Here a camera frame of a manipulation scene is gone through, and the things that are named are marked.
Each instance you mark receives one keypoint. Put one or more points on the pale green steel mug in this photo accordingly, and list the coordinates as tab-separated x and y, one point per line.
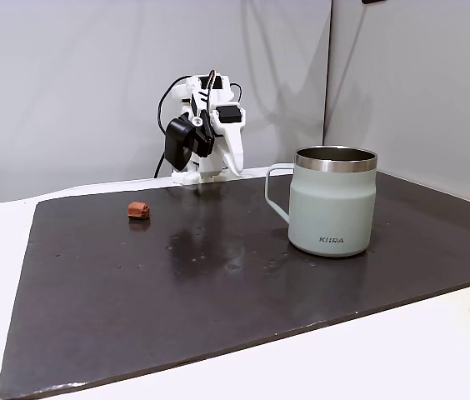
331	208

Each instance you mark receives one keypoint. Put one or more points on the dark glossy mat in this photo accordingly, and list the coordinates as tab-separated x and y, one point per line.
176	312

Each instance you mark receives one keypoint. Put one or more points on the small black fixture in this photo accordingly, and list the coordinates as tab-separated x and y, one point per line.
372	1

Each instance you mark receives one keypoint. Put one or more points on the black camera box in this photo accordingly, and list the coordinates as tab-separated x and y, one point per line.
178	141

